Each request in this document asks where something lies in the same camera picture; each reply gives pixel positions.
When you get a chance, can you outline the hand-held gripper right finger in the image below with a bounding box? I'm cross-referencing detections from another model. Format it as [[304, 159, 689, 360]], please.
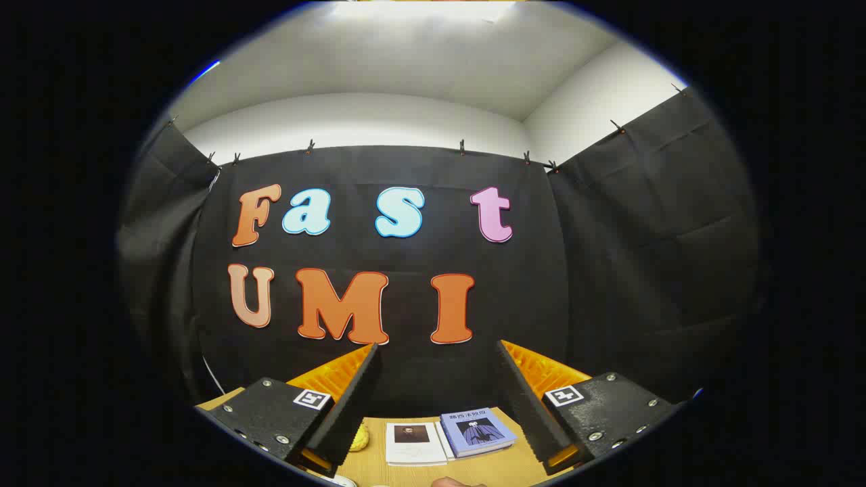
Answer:
[[496, 340, 681, 476]]

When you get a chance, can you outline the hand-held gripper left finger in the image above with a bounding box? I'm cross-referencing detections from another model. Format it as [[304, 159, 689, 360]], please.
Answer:
[[202, 342, 383, 478]]

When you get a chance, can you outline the blue book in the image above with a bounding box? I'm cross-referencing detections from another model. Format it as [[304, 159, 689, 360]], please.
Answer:
[[440, 408, 518, 459]]

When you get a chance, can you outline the white book with dark photo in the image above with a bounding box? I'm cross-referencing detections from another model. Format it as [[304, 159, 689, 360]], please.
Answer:
[[386, 422, 449, 466]]

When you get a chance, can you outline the black backdrop cloth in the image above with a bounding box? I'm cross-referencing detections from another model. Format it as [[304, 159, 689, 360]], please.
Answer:
[[115, 85, 765, 420]]

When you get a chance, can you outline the row of small black clips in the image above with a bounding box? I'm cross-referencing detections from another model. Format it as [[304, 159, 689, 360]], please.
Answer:
[[168, 83, 685, 174]]

